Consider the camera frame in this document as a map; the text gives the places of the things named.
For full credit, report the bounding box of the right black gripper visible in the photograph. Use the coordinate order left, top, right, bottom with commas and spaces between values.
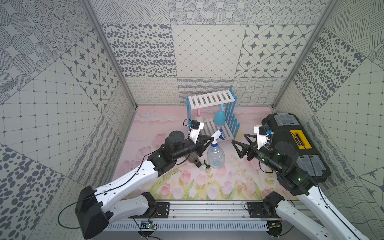
232, 133, 284, 175

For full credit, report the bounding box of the clear blue spray bottle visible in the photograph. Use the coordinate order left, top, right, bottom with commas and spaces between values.
207, 129, 225, 170

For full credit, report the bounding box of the blue pink watering bottle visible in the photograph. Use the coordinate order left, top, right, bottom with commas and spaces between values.
214, 104, 226, 127

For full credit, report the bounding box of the blue and white slatted shelf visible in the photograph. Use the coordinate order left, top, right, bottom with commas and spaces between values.
186, 89, 240, 141

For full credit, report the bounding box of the white pink watering bottle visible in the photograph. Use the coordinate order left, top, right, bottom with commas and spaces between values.
194, 109, 205, 123

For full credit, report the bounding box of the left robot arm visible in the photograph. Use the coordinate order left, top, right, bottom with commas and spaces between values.
75, 131, 215, 240

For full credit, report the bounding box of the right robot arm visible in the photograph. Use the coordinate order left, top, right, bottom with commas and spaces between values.
232, 134, 368, 240

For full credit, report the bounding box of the smoky grey spray bottle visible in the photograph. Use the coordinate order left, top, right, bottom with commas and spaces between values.
189, 152, 211, 171

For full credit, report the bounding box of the black yellow toolbox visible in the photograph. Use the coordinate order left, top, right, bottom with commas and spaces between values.
262, 113, 331, 183

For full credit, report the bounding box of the pink floral table mat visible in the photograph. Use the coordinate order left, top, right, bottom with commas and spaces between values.
114, 106, 294, 201

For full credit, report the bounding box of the small green circuit board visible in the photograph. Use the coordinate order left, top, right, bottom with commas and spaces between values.
140, 221, 157, 231

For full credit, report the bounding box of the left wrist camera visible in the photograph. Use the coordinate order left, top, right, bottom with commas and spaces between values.
189, 120, 205, 144

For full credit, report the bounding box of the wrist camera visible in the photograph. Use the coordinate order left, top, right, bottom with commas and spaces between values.
254, 125, 274, 150
189, 120, 205, 144

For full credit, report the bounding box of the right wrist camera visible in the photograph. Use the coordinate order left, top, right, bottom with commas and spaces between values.
254, 125, 274, 150

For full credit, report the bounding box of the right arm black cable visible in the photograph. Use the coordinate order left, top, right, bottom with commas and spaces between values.
257, 131, 364, 240

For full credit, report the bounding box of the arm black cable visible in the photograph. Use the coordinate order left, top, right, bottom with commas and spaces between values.
56, 118, 196, 230
257, 131, 364, 240

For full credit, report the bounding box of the aluminium mounting rail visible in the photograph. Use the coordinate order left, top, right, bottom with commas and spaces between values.
101, 199, 334, 223

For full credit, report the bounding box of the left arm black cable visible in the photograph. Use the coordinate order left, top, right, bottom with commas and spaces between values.
56, 118, 196, 230

